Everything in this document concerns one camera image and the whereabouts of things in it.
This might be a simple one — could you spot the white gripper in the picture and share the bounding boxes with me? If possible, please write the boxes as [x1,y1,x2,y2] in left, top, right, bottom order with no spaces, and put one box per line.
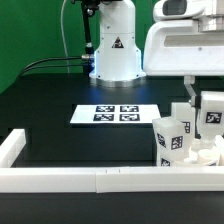
[143,20,224,109]

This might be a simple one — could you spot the white round stool seat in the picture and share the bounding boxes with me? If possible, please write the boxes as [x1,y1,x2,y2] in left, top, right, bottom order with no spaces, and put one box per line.
[156,134,224,167]

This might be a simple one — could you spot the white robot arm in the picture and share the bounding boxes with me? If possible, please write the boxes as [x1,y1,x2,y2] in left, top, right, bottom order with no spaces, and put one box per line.
[90,0,224,108]

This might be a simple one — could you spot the white marker sheet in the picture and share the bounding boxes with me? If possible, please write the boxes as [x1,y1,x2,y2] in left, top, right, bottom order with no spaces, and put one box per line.
[70,104,160,124]

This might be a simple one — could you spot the white U-shaped fence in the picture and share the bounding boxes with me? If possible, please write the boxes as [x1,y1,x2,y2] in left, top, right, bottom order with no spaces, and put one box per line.
[0,129,224,193]

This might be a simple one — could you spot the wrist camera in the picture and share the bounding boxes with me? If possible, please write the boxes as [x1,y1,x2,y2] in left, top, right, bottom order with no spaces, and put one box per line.
[153,0,205,22]

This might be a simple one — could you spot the black cables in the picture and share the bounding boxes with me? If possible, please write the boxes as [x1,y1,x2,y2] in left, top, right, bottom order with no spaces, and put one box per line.
[19,54,96,78]

